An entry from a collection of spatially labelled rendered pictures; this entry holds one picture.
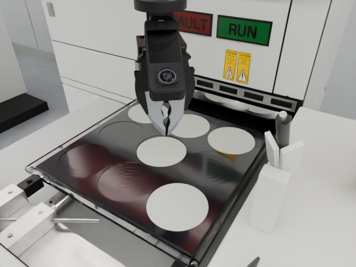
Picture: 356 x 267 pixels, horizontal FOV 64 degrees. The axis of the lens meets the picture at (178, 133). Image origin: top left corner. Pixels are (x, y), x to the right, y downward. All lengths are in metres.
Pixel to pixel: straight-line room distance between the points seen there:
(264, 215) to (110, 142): 0.38
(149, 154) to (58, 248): 0.23
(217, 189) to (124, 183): 0.17
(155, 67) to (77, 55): 0.67
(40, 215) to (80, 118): 0.44
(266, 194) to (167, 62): 0.19
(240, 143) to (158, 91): 0.32
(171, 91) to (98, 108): 0.60
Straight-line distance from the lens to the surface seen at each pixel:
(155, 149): 0.59
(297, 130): 0.58
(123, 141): 0.63
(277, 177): 0.33
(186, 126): 0.66
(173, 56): 0.37
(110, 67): 0.92
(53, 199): 0.60
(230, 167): 0.56
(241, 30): 0.65
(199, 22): 0.69
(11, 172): 0.76
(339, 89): 2.25
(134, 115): 0.71
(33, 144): 0.83
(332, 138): 0.58
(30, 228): 0.49
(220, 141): 0.62
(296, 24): 0.62
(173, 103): 0.45
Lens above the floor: 1.26
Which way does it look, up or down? 34 degrees down
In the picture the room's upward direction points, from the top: straight up
